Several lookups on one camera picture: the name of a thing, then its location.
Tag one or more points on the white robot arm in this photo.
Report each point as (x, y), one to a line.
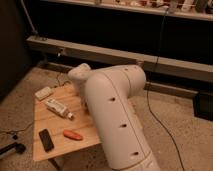
(106, 92)

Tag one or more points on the white tube with cap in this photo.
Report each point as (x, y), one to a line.
(58, 108)

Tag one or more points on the wooden table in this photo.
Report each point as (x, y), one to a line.
(81, 124)

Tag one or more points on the orange carrot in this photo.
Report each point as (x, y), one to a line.
(72, 135)

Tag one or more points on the long shelf ledge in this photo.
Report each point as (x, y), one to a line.
(179, 68)

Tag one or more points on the metal pole stand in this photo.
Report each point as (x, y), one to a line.
(34, 31)

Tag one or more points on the black object on floor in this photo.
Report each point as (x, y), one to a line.
(19, 148)

